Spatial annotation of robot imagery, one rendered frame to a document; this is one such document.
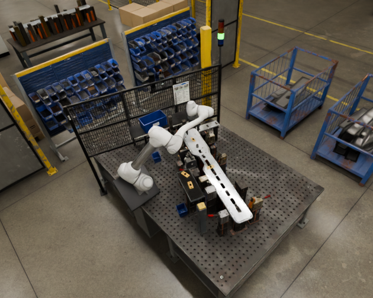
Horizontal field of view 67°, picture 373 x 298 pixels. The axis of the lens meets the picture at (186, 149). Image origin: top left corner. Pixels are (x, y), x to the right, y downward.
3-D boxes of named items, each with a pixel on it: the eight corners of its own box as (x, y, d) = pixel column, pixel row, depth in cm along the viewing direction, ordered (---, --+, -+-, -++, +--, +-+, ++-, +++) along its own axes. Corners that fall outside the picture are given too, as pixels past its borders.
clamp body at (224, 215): (229, 234, 277) (231, 215, 251) (219, 239, 274) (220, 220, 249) (224, 226, 283) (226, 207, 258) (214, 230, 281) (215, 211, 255)
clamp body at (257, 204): (261, 220, 286) (266, 200, 260) (248, 226, 282) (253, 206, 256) (255, 212, 293) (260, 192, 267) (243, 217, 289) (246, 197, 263)
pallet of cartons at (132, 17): (169, 49, 711) (162, -8, 615) (191, 60, 669) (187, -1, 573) (131, 68, 656) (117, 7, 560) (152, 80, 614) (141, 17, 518)
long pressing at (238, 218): (256, 216, 257) (257, 215, 256) (235, 225, 252) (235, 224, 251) (195, 128, 348) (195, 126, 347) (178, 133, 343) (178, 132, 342)
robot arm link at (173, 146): (186, 139, 263) (174, 130, 260) (180, 152, 252) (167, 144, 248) (179, 145, 273) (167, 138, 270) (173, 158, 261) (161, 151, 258)
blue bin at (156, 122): (167, 123, 350) (166, 116, 340) (145, 133, 339) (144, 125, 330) (161, 117, 360) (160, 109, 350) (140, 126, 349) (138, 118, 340)
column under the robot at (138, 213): (150, 238, 354) (141, 210, 307) (136, 222, 371) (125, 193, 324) (169, 223, 368) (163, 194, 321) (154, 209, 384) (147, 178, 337)
